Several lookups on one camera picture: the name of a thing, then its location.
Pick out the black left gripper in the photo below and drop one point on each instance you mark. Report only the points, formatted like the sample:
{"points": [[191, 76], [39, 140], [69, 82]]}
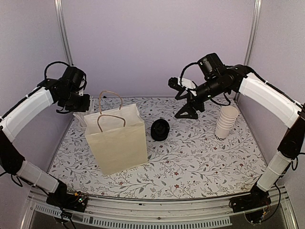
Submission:
{"points": [[85, 107]]}

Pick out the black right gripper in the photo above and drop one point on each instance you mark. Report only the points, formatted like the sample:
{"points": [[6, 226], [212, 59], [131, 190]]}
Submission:
{"points": [[193, 115]]}

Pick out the cream paper bag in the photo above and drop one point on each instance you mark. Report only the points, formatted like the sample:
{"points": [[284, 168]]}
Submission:
{"points": [[116, 137]]}

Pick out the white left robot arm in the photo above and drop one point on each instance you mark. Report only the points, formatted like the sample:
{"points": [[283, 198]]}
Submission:
{"points": [[67, 93]]}

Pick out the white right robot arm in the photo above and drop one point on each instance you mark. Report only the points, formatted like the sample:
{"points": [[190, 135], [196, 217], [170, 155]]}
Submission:
{"points": [[221, 79]]}

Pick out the cup of white straws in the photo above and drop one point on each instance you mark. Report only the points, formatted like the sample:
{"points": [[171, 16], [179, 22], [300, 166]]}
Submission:
{"points": [[80, 115]]}

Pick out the stack of black lids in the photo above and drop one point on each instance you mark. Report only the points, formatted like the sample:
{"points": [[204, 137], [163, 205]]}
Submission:
{"points": [[160, 130]]}

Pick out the stack of white paper cups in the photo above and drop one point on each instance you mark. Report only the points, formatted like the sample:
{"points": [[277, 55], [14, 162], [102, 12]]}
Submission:
{"points": [[225, 121]]}

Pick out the floral patterned table mat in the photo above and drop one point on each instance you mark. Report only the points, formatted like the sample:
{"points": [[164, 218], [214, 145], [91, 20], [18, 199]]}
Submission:
{"points": [[190, 163]]}

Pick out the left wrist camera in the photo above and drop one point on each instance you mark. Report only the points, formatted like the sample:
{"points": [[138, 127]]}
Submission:
{"points": [[82, 86]]}

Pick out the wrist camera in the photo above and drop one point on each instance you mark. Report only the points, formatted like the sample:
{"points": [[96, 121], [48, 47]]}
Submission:
{"points": [[82, 86], [181, 84]]}

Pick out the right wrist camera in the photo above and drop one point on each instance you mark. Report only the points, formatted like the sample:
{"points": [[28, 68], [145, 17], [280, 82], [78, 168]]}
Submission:
{"points": [[181, 84]]}

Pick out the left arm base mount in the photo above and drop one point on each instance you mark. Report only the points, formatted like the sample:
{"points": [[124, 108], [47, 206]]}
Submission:
{"points": [[76, 201]]}

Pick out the left aluminium frame post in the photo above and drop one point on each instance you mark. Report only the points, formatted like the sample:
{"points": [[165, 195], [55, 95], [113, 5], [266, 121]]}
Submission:
{"points": [[63, 32]]}

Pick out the aluminium frame post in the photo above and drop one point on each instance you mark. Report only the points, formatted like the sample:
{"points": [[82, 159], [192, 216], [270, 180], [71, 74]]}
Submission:
{"points": [[253, 31], [63, 32]]}

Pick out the metal front rail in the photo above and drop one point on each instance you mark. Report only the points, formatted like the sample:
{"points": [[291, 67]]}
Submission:
{"points": [[122, 213]]}

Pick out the right aluminium frame post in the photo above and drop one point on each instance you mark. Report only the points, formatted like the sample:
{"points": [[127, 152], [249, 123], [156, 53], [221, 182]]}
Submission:
{"points": [[253, 31]]}

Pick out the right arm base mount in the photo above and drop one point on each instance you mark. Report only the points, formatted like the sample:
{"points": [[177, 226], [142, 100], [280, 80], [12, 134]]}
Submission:
{"points": [[250, 202]]}

